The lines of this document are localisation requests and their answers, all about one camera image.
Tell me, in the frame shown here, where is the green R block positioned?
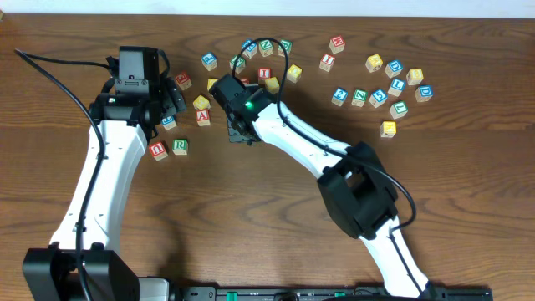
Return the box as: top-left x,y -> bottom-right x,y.
172,139 -> 189,156

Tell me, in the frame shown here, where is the yellow O block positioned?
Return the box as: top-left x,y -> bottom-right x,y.
287,64 -> 303,84

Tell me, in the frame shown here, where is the blue L block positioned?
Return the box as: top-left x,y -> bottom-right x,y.
388,79 -> 405,97

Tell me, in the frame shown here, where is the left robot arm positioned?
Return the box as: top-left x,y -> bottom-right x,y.
23,46 -> 186,300

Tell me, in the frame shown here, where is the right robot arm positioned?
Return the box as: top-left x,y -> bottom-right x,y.
209,74 -> 432,298

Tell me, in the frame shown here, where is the blue J block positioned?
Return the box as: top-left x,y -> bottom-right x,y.
161,115 -> 177,130

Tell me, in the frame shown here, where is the red E block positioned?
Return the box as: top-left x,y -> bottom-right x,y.
175,71 -> 192,91

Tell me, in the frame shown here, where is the yellow Q block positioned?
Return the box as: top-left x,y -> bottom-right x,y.
193,94 -> 211,110

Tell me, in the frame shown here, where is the red A block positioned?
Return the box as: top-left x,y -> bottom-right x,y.
196,110 -> 211,126

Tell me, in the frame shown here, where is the yellow block left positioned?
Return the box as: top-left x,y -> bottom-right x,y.
207,78 -> 217,90

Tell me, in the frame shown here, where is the red U block lower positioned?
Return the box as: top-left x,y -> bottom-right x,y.
148,141 -> 168,161

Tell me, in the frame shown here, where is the yellow S block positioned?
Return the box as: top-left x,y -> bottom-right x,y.
264,77 -> 280,94

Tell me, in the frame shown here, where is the blue P block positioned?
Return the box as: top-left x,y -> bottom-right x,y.
201,52 -> 217,71

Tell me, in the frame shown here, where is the red I block left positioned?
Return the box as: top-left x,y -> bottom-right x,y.
257,68 -> 272,84

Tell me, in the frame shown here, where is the red i block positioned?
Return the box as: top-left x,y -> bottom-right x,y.
319,54 -> 335,72
257,68 -> 272,84

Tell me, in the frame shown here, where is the green E block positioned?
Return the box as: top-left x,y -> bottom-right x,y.
229,55 -> 247,74

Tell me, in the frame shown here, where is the blue X block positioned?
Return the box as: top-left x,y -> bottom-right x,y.
242,39 -> 257,59

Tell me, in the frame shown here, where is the green N block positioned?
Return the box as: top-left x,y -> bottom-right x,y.
258,39 -> 273,57

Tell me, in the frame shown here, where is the green B block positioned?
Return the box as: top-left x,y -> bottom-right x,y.
278,39 -> 293,57

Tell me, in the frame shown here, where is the blue 2 block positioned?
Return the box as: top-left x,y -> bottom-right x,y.
331,87 -> 348,106

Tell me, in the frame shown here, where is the red I block right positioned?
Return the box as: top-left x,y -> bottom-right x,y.
319,54 -> 335,72

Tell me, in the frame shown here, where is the green Z block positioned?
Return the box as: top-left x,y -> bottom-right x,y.
351,89 -> 369,107

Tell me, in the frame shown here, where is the red M block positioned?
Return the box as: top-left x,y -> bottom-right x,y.
329,35 -> 346,54

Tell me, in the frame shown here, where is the blue 5 block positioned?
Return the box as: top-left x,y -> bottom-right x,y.
369,89 -> 388,108

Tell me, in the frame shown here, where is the yellow K block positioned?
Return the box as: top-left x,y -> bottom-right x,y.
380,121 -> 397,138

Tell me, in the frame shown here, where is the yellow W block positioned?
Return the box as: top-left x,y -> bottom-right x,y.
365,54 -> 383,73

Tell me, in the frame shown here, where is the green 7 block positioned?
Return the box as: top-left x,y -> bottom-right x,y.
390,100 -> 408,120

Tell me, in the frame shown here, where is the blue D block upper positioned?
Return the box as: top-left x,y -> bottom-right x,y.
385,59 -> 404,79

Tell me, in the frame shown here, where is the blue d block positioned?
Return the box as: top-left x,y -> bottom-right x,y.
385,59 -> 404,79
415,85 -> 434,102

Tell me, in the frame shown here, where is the yellow 8 block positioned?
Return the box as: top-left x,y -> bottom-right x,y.
406,69 -> 424,85

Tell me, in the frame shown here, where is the blue D block right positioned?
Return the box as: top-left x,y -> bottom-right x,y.
415,85 -> 434,102

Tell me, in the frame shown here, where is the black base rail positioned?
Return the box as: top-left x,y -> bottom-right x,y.
171,286 -> 493,301

